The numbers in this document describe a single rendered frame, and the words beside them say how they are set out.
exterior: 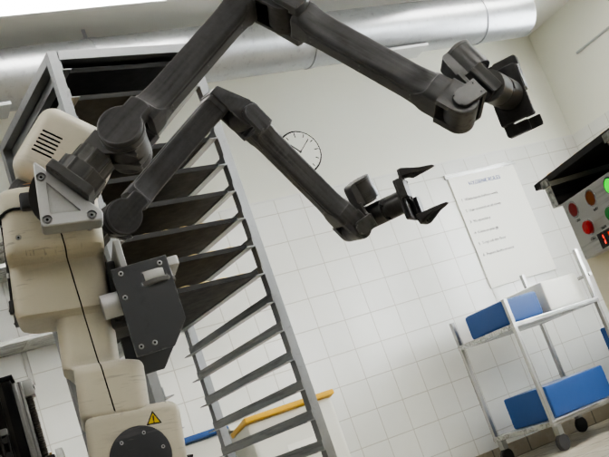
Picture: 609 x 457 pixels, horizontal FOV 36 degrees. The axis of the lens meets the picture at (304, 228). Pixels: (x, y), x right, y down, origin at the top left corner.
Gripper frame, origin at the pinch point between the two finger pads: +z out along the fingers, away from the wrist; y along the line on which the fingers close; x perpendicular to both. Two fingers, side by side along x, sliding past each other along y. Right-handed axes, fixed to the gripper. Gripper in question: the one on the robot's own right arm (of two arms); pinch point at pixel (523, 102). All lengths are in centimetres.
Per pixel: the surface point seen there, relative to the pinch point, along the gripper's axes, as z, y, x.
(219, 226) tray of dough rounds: 57, 21, 111
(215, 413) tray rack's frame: 89, -28, 157
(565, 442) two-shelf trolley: 381, -93, 138
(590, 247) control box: 37.9, -26.4, 6.8
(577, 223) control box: 38.5, -20.4, 7.6
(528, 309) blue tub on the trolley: 398, -13, 135
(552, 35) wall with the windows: 560, 192, 88
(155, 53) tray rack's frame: 50, 79, 110
